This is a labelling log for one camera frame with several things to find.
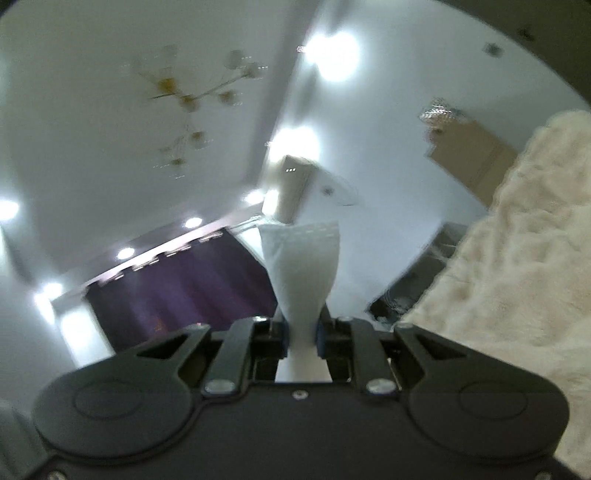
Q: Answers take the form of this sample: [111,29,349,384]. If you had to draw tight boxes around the snack packets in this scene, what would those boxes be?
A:
[418,97,467,134]

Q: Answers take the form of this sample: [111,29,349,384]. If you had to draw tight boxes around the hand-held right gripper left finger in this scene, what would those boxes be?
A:
[136,316,291,398]

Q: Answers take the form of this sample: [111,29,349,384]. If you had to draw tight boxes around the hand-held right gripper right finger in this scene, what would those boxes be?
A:
[314,316,467,398]

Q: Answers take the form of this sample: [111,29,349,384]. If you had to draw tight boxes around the dark purple curtain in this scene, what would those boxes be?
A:
[83,231,282,356]

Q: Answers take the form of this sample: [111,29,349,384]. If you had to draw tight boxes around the brown fridge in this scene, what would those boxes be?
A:
[429,121,520,206]

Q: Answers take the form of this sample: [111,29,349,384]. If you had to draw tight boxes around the white cloth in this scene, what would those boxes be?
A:
[259,220,342,384]

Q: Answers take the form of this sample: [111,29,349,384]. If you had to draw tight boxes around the cream fluffy blanket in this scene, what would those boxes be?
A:
[404,110,591,476]

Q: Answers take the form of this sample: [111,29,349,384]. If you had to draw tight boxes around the white air conditioner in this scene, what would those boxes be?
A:
[262,154,319,224]

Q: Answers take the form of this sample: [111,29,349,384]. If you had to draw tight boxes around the ceiling chandelier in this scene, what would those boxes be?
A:
[122,44,269,178]

